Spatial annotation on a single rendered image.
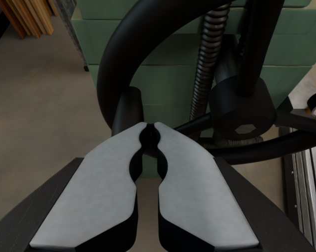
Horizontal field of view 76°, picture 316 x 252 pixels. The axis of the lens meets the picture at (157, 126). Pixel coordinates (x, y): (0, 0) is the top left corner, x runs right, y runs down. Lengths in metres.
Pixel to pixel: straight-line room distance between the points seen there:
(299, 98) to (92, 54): 0.46
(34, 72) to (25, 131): 0.47
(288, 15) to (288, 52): 0.18
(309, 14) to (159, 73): 0.25
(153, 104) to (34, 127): 0.94
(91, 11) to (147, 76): 0.15
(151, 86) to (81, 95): 0.95
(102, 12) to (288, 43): 0.31
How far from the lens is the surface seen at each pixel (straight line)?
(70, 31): 1.35
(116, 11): 0.35
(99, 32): 0.37
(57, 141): 1.22
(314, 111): 0.52
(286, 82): 0.52
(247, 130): 0.22
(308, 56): 0.48
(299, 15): 0.28
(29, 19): 1.86
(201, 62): 0.25
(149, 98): 0.47
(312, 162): 1.03
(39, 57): 1.73
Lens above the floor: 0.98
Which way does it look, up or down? 59 degrees down
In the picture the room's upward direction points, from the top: 1 degrees clockwise
